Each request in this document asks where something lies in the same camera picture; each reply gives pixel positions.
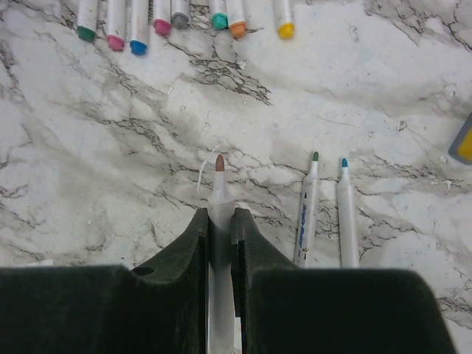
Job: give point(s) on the light blue capped marker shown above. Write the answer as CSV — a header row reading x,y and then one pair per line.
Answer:
x,y
347,220

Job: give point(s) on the dark green capped marker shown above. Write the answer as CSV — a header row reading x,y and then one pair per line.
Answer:
x,y
87,19

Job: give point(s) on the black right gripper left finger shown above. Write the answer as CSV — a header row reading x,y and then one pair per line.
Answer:
x,y
160,306

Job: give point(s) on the brown capped marker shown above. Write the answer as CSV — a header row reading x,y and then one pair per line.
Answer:
x,y
221,297

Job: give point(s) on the yellow self-inking stamp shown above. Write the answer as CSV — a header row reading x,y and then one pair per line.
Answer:
x,y
461,147

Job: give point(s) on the grey capped marker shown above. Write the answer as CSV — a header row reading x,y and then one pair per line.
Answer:
x,y
180,13

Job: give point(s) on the peach capped marker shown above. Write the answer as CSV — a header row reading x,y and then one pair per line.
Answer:
x,y
284,18

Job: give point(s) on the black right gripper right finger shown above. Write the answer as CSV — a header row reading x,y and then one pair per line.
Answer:
x,y
287,309

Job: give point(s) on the pink capped marker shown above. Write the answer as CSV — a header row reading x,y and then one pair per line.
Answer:
x,y
115,24

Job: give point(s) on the purple capped marker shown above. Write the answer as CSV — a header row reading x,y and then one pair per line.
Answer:
x,y
162,17

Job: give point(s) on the yellow capped marker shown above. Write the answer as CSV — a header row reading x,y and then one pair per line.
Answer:
x,y
236,18

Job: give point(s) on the teal capped marker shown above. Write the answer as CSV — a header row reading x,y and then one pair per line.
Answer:
x,y
218,14

